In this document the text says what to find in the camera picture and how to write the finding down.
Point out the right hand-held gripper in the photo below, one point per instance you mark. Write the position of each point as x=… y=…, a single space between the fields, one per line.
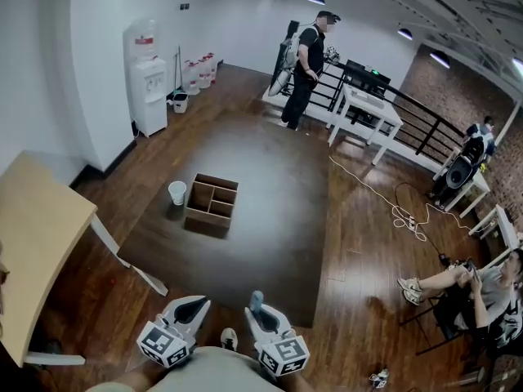
x=284 y=353

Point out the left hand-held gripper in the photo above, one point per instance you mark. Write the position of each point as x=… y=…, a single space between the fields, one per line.
x=163 y=341

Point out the person's left forearm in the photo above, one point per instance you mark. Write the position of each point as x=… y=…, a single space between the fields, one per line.
x=141 y=382

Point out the person's shoe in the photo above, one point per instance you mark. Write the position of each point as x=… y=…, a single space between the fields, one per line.
x=229 y=339

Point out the person's beige shirt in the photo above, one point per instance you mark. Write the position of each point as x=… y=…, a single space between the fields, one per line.
x=212 y=372

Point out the wooden divided box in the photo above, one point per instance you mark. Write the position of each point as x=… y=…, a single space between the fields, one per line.
x=206 y=224

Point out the dark brown table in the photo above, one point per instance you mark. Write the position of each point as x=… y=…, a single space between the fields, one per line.
x=269 y=219

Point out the white paper cup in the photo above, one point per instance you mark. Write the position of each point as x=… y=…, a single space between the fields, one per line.
x=177 y=194

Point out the gripper with marker housing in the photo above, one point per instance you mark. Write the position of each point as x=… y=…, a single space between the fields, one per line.
x=380 y=377

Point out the light wood desk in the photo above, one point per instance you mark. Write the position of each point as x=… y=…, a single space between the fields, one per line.
x=37 y=227

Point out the white power strip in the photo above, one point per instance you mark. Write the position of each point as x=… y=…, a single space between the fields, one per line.
x=412 y=222

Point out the black chair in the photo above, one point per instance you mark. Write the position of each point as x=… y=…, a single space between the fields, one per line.
x=445 y=321

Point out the white bucket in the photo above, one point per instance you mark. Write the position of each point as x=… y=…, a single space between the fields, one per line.
x=180 y=102

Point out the metal bottle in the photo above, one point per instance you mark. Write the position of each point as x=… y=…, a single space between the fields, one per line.
x=472 y=375

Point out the white water dispenser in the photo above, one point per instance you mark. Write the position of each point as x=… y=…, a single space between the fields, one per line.
x=149 y=96

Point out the clear water jug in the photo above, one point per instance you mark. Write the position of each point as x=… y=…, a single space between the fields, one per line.
x=212 y=68
x=191 y=78
x=204 y=74

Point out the white table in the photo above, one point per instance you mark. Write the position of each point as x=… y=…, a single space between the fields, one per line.
x=372 y=112
x=478 y=184
x=500 y=223

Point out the mop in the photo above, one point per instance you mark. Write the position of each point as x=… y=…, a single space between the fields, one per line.
x=178 y=72

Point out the black round device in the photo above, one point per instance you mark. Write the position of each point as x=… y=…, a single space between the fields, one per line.
x=459 y=174

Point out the black metal railing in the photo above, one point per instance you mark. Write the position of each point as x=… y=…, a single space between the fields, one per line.
x=412 y=114

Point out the black box device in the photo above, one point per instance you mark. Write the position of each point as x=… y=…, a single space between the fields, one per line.
x=367 y=76

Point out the large clear water bottle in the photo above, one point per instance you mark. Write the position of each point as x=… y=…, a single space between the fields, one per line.
x=141 y=41

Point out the round ceiling lamp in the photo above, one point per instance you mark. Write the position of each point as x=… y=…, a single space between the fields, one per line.
x=317 y=1
x=405 y=34
x=440 y=59

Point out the long ceiling light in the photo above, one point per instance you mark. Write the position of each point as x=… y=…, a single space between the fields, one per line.
x=518 y=65

